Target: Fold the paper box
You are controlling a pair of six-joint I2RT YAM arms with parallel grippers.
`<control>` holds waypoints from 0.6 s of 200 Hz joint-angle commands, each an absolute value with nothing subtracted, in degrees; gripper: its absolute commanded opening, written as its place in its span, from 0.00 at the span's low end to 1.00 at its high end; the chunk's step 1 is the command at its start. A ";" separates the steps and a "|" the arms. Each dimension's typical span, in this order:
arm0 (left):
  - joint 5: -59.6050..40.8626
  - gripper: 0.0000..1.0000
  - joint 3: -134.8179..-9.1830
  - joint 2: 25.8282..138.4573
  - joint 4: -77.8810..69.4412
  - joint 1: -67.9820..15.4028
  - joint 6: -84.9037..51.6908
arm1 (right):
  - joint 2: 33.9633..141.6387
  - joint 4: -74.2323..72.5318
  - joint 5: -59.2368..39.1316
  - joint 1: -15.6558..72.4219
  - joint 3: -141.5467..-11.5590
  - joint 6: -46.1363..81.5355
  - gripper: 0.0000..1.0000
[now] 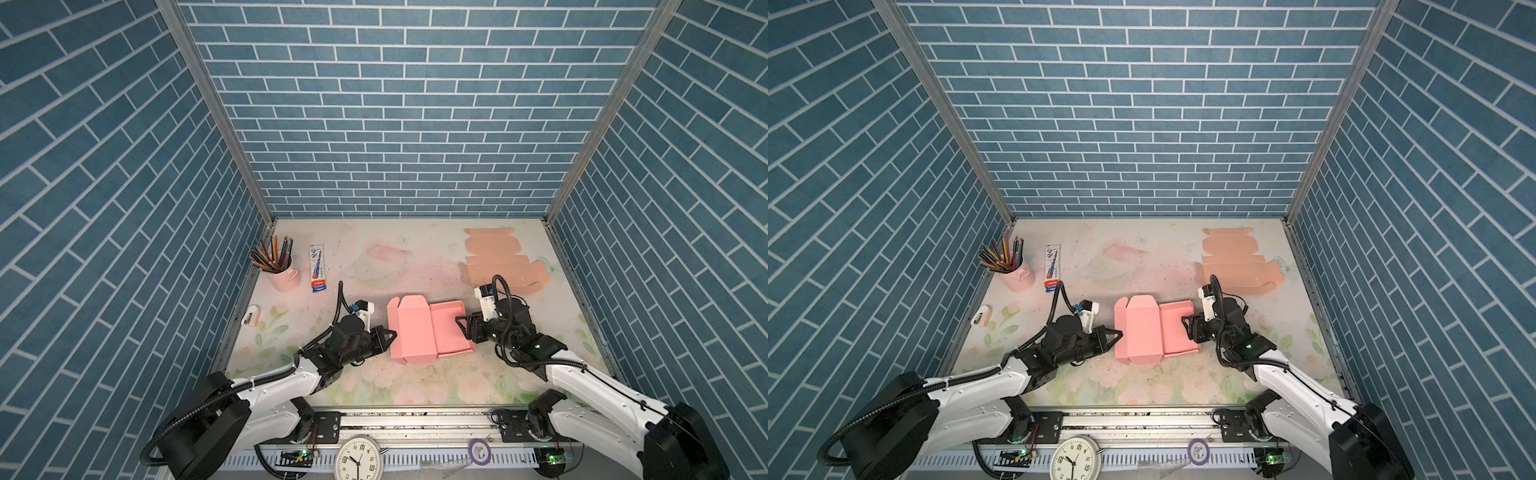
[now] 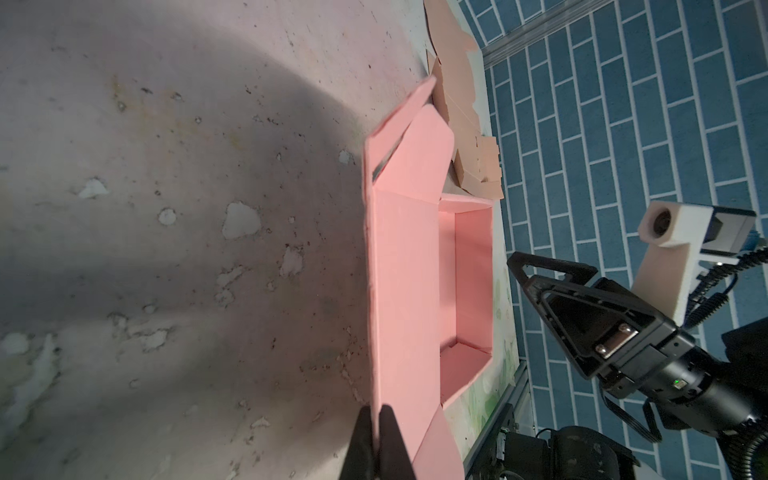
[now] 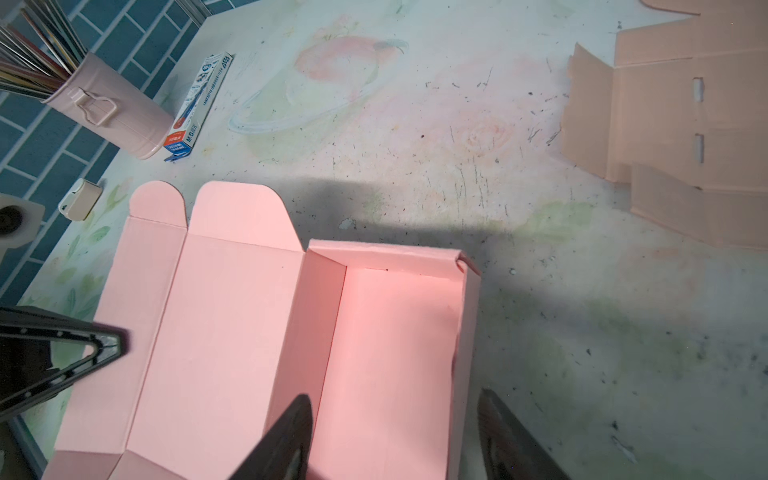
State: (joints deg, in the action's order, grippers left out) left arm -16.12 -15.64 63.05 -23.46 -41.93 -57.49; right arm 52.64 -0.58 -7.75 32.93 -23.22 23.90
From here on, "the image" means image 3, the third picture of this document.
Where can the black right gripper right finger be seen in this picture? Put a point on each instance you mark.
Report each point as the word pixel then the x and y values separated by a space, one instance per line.
pixel 509 451

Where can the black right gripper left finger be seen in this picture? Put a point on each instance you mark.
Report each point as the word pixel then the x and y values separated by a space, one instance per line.
pixel 283 452

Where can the pink cardboard box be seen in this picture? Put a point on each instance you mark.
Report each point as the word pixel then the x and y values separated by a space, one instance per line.
pixel 230 318

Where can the white blue pencil box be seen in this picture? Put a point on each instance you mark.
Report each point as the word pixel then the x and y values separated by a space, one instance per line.
pixel 193 112

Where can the tan flat cardboard box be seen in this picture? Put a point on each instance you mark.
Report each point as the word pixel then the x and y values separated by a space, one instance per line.
pixel 681 116

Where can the white round object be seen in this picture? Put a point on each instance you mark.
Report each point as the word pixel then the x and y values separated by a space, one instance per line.
pixel 79 200

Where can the pink metal pencil bucket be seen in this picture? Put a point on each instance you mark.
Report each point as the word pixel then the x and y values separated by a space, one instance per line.
pixel 104 102

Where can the bundle of coloured pencils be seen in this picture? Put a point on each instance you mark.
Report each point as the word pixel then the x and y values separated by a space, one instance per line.
pixel 39 64

